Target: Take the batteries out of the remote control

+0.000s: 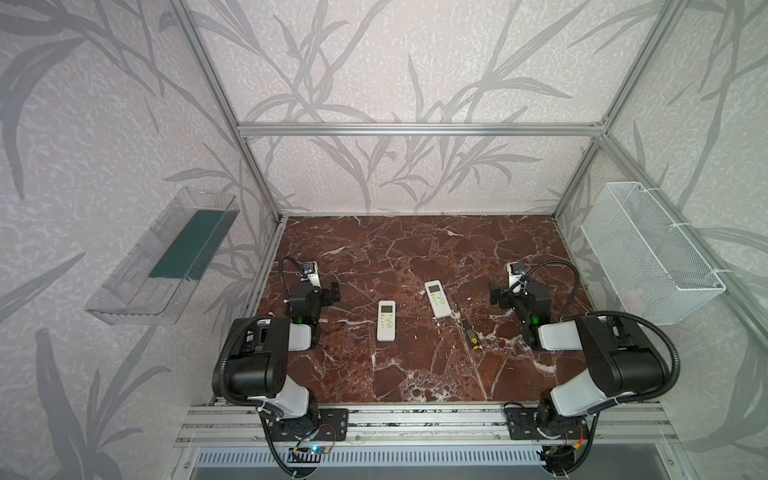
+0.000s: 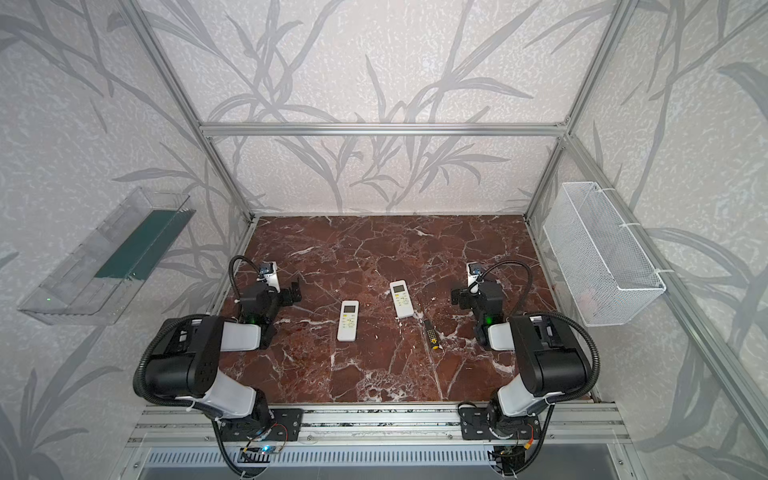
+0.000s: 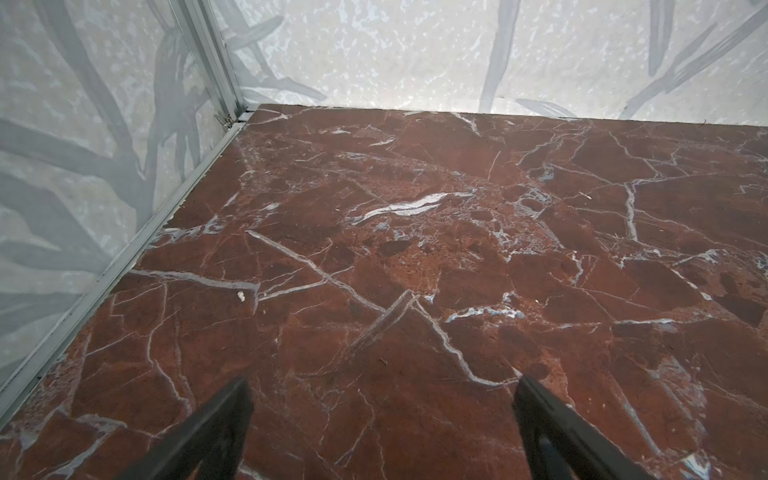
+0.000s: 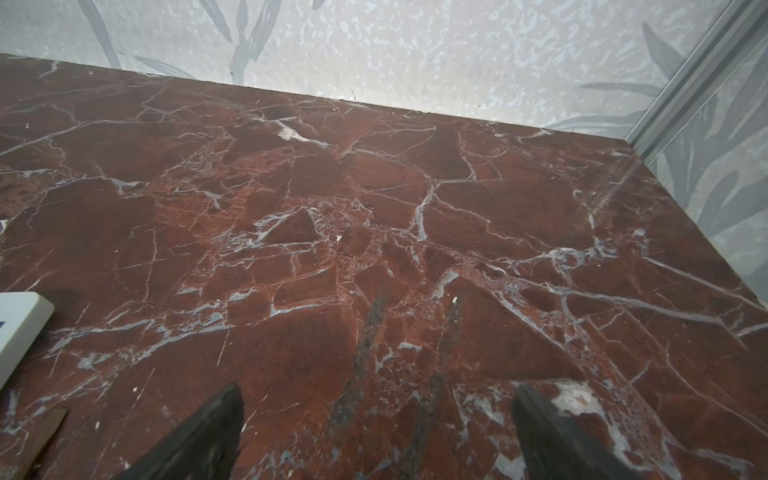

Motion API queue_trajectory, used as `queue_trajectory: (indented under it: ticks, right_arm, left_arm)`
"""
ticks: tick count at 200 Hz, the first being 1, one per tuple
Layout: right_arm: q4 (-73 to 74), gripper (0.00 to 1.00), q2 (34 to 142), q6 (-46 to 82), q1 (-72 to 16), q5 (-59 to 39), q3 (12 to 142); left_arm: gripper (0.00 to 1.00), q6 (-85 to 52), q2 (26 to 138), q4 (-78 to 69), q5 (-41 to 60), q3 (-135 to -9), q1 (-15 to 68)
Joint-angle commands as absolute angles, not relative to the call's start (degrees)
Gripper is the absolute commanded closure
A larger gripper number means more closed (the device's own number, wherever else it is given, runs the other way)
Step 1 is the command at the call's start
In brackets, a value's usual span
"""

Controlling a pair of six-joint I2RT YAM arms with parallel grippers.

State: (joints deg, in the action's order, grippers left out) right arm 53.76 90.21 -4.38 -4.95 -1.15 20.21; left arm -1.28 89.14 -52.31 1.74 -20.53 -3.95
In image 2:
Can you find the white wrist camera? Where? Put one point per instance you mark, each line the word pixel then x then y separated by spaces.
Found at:
pixel 267 273
pixel 474 271

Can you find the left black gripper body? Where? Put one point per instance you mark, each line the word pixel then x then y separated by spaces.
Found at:
pixel 287 294

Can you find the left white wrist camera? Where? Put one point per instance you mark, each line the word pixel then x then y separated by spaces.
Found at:
pixel 267 273

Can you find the white remote control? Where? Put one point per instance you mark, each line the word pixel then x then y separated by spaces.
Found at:
pixel 347 327
pixel 401 299

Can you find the aluminium mounting rail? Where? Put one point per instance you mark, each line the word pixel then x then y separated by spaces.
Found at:
pixel 389 424

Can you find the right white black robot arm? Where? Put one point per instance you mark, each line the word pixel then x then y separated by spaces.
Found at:
pixel 556 359

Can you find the white wire mesh basket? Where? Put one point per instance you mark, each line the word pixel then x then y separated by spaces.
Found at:
pixel 608 274

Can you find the black yellow screwdriver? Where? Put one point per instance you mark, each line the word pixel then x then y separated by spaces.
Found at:
pixel 432 335

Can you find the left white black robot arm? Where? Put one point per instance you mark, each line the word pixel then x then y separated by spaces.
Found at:
pixel 181 367

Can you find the clear plastic wall bin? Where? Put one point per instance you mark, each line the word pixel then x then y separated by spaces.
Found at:
pixel 95 283

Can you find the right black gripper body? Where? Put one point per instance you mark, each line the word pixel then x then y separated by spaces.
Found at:
pixel 462 297

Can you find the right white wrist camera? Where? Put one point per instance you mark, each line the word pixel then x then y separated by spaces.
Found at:
pixel 474 271

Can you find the aluminium frame crossbar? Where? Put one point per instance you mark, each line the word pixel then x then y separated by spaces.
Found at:
pixel 221 129

